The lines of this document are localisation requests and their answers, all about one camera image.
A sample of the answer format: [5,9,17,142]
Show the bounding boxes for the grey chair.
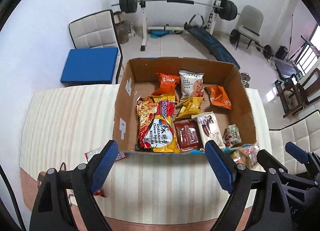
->
[236,5,264,51]

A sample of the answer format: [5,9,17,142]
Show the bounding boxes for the black sit-up bench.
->
[184,14,240,70]

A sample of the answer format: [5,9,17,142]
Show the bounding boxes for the cardboard box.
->
[112,57,257,154]

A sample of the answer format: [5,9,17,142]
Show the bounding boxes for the colourful candy ball bag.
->
[229,150,244,164]

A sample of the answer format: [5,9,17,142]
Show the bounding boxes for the barbell with black plates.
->
[111,0,241,21]

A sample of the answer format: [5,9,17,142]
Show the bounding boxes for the orange snack bag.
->
[152,72,180,96]

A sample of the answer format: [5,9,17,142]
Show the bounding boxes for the white squat rack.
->
[137,0,222,51]

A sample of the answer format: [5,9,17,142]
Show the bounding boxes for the white padded chair right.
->
[269,110,320,175]

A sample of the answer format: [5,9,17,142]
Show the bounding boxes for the gold-edged clear snack bag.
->
[238,144,260,170]

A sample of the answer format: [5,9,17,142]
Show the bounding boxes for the Fronzzi chocolate stick box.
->
[191,112,225,149]

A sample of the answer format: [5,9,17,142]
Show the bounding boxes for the small red white packet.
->
[84,145,127,163]

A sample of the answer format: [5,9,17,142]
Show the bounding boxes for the large noodle pack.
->
[136,93,180,153]

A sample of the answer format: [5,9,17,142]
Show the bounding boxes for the orange chip bag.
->
[204,85,233,110]

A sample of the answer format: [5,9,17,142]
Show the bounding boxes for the cookie packet white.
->
[179,70,204,101]

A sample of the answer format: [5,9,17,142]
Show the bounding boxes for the small pastry packet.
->
[223,124,242,148]

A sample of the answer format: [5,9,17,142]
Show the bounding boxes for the dark wooden chair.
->
[274,68,319,118]

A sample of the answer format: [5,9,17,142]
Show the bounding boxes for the dark red snack pouch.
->
[174,119,202,152]

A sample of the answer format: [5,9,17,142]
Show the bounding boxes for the white padded chair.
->
[269,110,320,175]
[68,10,123,84]

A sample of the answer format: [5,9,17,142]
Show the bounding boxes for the yellow snack bag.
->
[176,96,203,119]

